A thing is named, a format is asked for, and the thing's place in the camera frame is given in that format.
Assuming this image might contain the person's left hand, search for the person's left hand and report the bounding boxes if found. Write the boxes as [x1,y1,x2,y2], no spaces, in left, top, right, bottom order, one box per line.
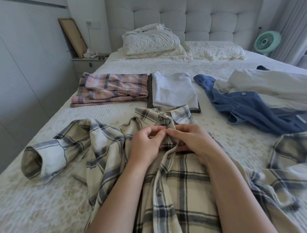
[128,125,167,170]

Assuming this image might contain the person's right hand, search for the person's right hand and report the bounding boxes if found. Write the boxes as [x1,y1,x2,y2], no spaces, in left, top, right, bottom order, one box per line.
[166,124,224,164]

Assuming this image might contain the cream plaid flannel shirt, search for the cream plaid flannel shirt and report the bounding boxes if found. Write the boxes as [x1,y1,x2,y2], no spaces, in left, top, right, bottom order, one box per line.
[21,104,307,233]

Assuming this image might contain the person's left forearm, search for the person's left forearm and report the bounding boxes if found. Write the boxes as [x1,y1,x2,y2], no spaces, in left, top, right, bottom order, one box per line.
[86,158,156,233]

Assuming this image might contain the person's right forearm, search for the person's right forearm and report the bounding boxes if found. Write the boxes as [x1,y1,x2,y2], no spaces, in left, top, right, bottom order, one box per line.
[203,150,280,233]

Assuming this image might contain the folded dark grey garment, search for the folded dark grey garment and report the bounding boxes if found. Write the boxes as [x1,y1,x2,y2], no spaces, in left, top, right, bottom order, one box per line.
[147,73,202,114]

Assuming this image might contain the folded white shirt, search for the folded white shirt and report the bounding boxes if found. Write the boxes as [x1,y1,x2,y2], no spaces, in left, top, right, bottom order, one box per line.
[152,71,199,109]

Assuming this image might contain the folded pink plaid garment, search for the folded pink plaid garment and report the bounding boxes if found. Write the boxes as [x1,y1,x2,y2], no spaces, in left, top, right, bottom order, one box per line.
[70,72,149,108]

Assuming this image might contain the blue denim shirt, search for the blue denim shirt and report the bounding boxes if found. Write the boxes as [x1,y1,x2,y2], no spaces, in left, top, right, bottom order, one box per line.
[193,65,307,135]

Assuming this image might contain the cream striped pillow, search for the cream striped pillow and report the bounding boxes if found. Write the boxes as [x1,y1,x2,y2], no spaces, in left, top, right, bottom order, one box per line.
[117,44,188,60]

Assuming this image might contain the white patterned pillow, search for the white patterned pillow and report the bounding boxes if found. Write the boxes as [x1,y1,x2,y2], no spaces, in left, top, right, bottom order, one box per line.
[122,29,181,56]

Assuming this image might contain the flat striped pillow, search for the flat striped pillow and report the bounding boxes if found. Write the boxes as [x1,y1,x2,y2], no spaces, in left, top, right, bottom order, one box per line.
[184,41,247,61]

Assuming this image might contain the grey bedside table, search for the grey bedside table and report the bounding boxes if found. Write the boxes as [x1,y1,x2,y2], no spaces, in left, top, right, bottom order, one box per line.
[71,53,111,83]

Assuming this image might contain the white quilted bedspread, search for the white quilted bedspread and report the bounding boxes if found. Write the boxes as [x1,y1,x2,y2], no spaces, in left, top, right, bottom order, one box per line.
[0,49,307,233]

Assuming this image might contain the white crumpled garment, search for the white crumpled garment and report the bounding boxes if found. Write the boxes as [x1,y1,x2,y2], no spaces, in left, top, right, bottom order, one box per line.
[213,68,307,111]

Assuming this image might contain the small items on nightstand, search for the small items on nightstand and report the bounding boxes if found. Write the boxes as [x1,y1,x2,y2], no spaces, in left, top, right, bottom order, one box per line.
[83,48,109,60]

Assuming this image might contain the white garment on pillows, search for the white garment on pillows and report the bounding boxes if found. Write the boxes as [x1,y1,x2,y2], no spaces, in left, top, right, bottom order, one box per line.
[125,23,173,36]

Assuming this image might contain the tufted grey headboard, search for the tufted grey headboard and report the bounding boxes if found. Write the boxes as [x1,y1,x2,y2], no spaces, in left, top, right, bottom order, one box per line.
[106,0,264,54]

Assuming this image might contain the mint green fan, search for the mint green fan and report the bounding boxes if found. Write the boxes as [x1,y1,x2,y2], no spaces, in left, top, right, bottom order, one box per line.
[254,31,282,56]

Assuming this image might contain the white wardrobe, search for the white wardrobe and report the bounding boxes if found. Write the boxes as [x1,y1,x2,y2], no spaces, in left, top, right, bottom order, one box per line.
[0,0,79,174]

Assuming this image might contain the white curtain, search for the white curtain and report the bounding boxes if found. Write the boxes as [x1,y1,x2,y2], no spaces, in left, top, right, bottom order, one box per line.
[269,0,307,66]

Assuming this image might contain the white charging cable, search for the white charging cable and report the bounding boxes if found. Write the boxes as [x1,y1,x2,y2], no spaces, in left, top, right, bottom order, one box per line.
[87,24,93,68]

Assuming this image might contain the wooden picture frame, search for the wooden picture frame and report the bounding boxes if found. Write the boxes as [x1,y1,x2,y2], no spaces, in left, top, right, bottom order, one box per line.
[58,18,89,59]

